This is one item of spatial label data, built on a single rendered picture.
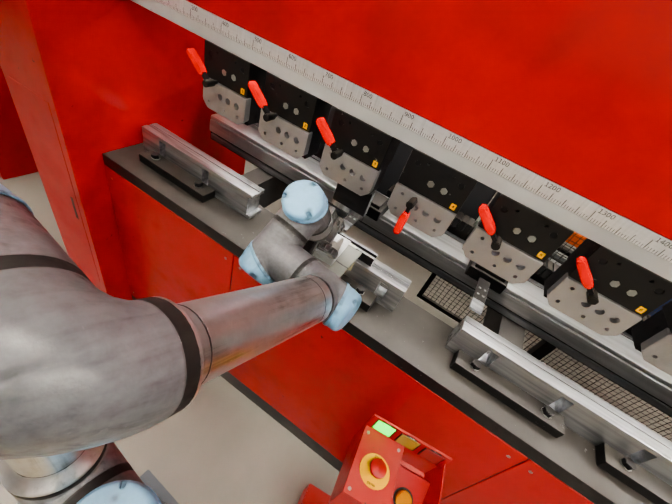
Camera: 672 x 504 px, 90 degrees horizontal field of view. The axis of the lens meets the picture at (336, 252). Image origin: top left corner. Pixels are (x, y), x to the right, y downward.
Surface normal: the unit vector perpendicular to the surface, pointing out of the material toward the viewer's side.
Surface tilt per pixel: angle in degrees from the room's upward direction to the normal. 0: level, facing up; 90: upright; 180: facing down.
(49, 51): 90
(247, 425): 0
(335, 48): 90
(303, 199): 41
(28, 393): 46
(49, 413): 58
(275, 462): 0
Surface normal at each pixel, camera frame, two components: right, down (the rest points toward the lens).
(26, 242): 0.59, -0.81
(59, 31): 0.83, 0.52
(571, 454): 0.28, -0.70
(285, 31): -0.50, 0.48
